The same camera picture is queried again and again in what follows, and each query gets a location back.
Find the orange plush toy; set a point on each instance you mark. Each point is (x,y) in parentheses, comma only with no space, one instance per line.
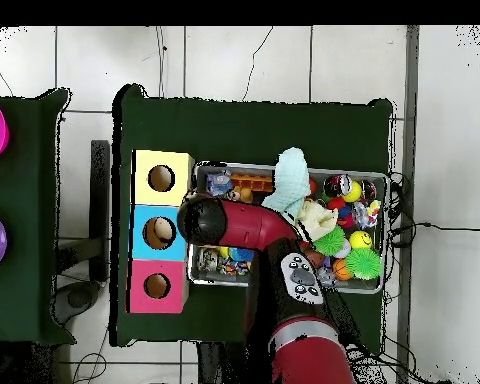
(244,195)

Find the crushed bottle with blue label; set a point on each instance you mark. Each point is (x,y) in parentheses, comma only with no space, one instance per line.
(219,183)

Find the mint green waffle cloth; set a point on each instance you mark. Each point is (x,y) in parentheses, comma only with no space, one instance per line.
(290,176)

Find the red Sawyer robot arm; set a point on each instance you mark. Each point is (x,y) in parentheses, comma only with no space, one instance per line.
(248,226)

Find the wooden box with three holes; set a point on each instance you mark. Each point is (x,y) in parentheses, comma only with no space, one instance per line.
(144,248)

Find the long orange toy brick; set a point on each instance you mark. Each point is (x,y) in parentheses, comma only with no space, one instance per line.
(252,183)

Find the crushed silver can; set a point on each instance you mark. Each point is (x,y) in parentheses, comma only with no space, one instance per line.
(208,258)

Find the cream waffle cloth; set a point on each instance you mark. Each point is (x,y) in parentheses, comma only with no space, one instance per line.
(318,220)

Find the tan round object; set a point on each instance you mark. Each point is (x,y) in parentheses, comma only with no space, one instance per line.
(162,228)

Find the dark green tablecloth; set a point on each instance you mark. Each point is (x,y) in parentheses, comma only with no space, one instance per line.
(28,180)
(244,132)

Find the green spiky rubber ball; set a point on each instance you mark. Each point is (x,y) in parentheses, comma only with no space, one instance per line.
(362,263)
(328,242)

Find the yellow smiley ball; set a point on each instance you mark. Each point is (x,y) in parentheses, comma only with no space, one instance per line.
(360,240)

